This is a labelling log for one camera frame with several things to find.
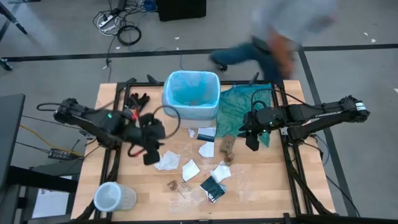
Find white tissue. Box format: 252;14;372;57
154;150;182;171

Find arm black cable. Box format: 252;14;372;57
250;88;312;113
154;105;182;140

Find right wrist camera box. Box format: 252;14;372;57
244;133;261;152

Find black sleeved cable bundle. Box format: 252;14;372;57
74;146;123;220
284;149;335;216

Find black power adapter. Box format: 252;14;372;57
48;147;75;161

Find black stand foot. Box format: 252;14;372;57
0;57;13;72

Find clear plastic wrap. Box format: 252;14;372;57
169;180;206;215

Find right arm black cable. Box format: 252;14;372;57
250;88;312;113

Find person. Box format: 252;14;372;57
208;0;340;84

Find black furniture base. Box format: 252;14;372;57
0;164;80;224

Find black stand leg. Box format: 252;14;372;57
0;1;28;35

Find tangled black floor cables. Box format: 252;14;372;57
92;0;147;35

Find navy and white packet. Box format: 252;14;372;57
196;126;217;143

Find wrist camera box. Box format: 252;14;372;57
142;149;161;166
244;133;261;152

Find black desk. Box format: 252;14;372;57
0;93;26;187

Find black glove with yellow band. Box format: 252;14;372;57
128;92;151;110

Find black coiled cable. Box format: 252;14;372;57
116;24;142;47

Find thin black floor cable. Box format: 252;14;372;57
325;174;361;218

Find white floor board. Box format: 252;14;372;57
32;186;73;219

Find brown paper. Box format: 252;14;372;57
223;152;235;167

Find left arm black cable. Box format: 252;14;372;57
154;105;182;140

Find yellow floor cable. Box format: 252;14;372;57
20;124;85;157

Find translucent plastic jar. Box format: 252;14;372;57
93;181;138;213

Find teal green trash bag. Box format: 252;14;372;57
215;83;274;147

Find black snack wrapper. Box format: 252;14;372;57
199;175;227;205

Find black floor box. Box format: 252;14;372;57
155;0;208;22

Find black aluminium table frame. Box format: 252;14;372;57
70;77;338;224

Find light blue trash bag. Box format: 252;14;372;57
162;70;221;121

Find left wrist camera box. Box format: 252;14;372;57
142;149;161;166

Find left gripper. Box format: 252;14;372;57
124;112;167;150

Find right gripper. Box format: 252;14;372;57
236;105;285;139

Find white power strip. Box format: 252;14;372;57
98;14;115;29

